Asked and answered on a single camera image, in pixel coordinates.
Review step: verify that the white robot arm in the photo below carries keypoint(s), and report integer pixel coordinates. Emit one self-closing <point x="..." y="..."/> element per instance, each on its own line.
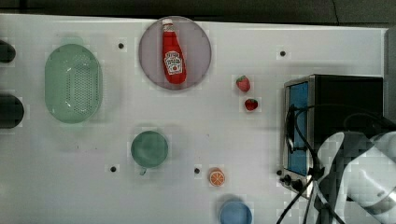
<point x="358" y="168"/>

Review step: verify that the black toaster oven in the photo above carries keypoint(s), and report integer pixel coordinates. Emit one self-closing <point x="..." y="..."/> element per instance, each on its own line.
<point x="318" y="106"/>

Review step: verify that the lower red strawberry toy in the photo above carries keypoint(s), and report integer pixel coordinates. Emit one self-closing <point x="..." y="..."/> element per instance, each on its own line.
<point x="251" y="104"/>

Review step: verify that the red strawberry toy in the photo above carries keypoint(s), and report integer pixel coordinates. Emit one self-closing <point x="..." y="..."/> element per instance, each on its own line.
<point x="251" y="104"/>
<point x="243" y="84"/>

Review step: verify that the red ketchup bottle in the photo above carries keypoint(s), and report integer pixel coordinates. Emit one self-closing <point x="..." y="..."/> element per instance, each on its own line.
<point x="174" y="66"/>

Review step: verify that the upper red strawberry toy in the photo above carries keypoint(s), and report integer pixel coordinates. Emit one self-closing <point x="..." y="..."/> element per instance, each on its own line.
<point x="243" y="84"/>

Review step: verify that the green mug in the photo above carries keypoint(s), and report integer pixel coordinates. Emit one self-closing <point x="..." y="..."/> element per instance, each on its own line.
<point x="149" y="149"/>

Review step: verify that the orange slice toy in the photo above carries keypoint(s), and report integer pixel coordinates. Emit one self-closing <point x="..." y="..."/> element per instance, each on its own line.
<point x="216" y="177"/>

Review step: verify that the blue cup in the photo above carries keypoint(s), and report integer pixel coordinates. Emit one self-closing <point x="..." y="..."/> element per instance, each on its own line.
<point x="235" y="212"/>

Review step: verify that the green perforated colander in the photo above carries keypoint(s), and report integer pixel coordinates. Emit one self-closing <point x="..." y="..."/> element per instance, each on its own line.
<point x="73" y="84"/>

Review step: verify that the black round object lower left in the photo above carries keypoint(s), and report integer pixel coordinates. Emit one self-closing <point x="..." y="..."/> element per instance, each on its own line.
<point x="11" y="111"/>

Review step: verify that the black round object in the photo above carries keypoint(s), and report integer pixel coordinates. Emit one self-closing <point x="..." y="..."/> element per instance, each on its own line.
<point x="11" y="111"/>
<point x="7" y="52"/>

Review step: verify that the black round object upper left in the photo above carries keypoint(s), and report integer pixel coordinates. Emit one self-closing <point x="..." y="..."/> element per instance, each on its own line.
<point x="7" y="52"/>

